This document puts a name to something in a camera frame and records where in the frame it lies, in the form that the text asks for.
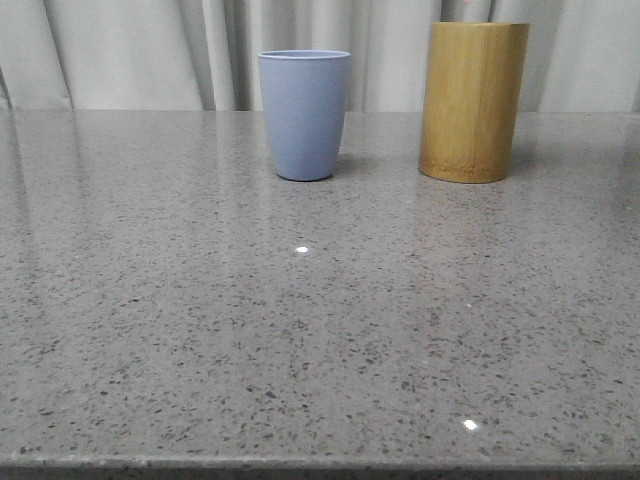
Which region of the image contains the grey-white curtain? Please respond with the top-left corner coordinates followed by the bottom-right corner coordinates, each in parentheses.
top-left (1, 1), bottom-right (639, 112)

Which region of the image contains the blue plastic cup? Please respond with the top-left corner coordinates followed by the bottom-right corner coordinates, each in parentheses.
top-left (258, 50), bottom-right (351, 182)

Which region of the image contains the bamboo cylindrical holder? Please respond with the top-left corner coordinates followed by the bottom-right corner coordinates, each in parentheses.
top-left (419, 22), bottom-right (529, 184)

